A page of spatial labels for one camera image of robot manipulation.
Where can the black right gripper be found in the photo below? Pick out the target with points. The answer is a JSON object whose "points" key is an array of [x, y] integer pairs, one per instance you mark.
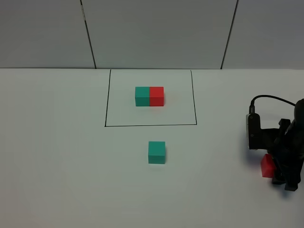
{"points": [[288, 154]]}

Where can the red template cube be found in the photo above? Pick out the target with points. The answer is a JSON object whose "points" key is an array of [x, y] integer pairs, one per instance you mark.
{"points": [[156, 96]]}

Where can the green template cube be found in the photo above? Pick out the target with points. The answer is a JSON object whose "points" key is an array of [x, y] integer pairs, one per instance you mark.
{"points": [[142, 96]]}

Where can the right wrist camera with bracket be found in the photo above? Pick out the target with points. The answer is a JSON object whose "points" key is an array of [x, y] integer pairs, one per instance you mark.
{"points": [[265, 139]]}

